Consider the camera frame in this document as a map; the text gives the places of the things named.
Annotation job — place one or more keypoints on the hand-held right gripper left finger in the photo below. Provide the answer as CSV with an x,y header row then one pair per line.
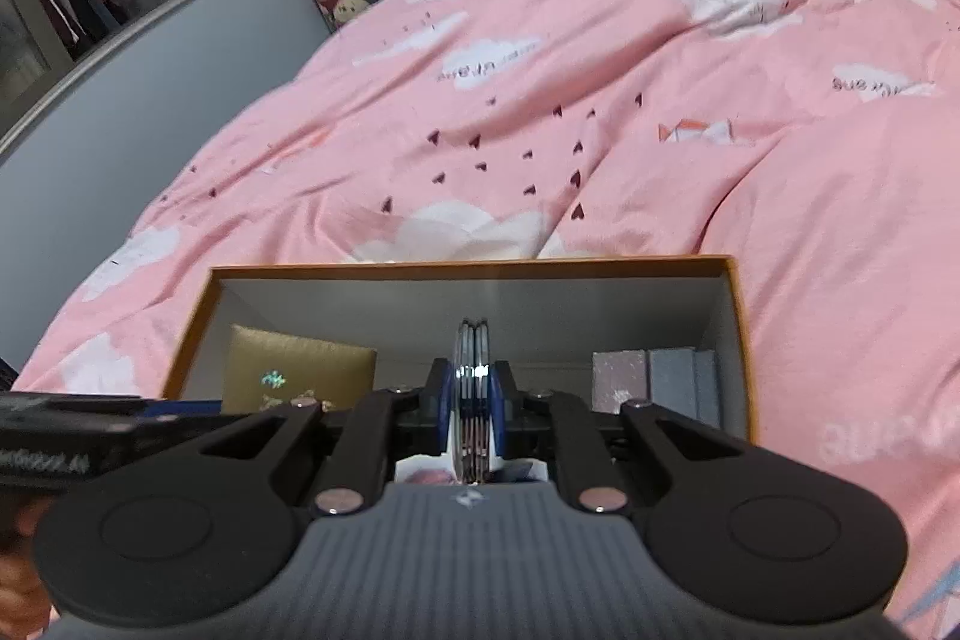
x,y
446,404

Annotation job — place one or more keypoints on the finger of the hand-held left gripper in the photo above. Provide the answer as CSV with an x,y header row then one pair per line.
x,y
184,410

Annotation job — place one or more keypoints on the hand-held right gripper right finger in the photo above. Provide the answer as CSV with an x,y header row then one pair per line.
x,y
496,404

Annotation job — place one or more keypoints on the stack of round metal discs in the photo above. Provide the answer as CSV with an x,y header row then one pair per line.
x,y
471,370

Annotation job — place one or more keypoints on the orange cardboard box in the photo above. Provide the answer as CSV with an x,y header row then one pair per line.
x,y
562,317

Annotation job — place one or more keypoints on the person's left hand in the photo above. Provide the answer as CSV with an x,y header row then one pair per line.
x,y
15,580

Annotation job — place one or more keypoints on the gold box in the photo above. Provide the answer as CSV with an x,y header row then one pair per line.
x,y
300,366

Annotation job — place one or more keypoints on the grey blue box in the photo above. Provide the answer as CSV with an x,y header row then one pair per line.
x,y
679,385

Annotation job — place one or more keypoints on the pink printed blanket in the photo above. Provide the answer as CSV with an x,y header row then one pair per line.
x,y
600,85

